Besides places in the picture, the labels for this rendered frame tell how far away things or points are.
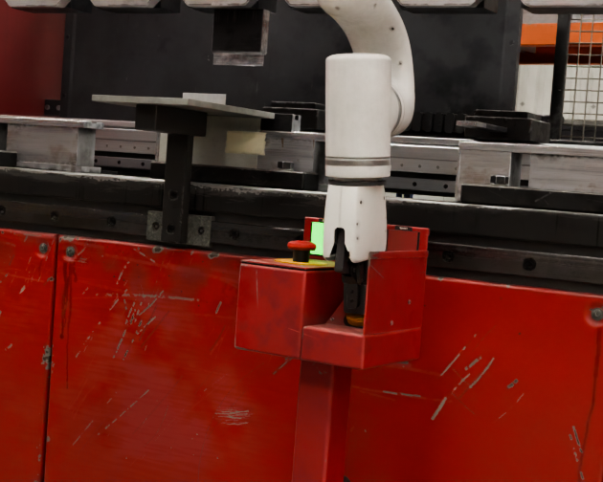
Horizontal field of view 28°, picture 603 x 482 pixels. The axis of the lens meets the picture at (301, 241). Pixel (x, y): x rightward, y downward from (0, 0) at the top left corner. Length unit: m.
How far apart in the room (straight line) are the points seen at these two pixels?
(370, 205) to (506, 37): 0.95
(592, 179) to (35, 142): 1.05
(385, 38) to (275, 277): 0.35
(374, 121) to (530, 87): 4.98
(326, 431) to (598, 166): 0.56
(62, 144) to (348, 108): 0.87
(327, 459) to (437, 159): 0.73
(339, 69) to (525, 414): 0.56
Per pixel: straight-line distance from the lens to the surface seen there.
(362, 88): 1.51
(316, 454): 1.63
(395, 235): 1.65
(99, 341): 2.07
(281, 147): 2.00
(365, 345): 1.51
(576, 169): 1.82
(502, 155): 1.85
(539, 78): 6.48
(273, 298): 1.58
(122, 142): 2.51
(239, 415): 1.93
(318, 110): 2.21
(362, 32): 1.60
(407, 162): 2.19
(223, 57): 2.11
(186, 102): 1.81
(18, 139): 2.34
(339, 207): 1.52
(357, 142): 1.51
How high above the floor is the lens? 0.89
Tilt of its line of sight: 3 degrees down
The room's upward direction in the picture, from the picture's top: 4 degrees clockwise
